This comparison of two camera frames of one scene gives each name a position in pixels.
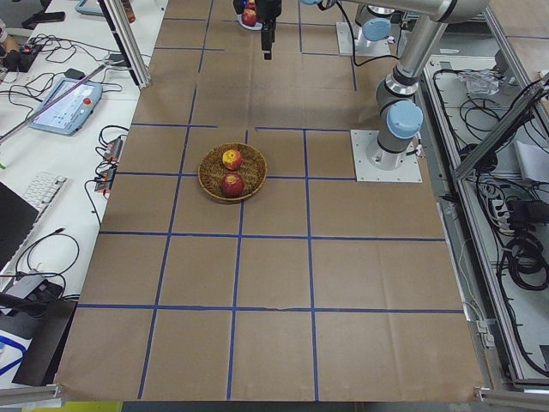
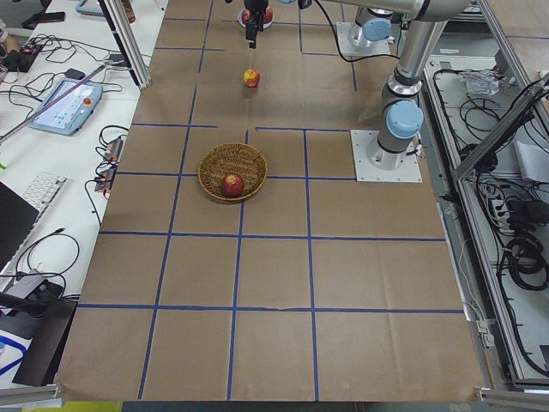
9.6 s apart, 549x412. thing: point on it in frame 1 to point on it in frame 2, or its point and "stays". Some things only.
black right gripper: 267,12 to 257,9
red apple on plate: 249,17 stays
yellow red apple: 232,160 to 251,77
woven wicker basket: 252,170 stays
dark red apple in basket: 232,185 stays
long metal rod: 12,132 stays
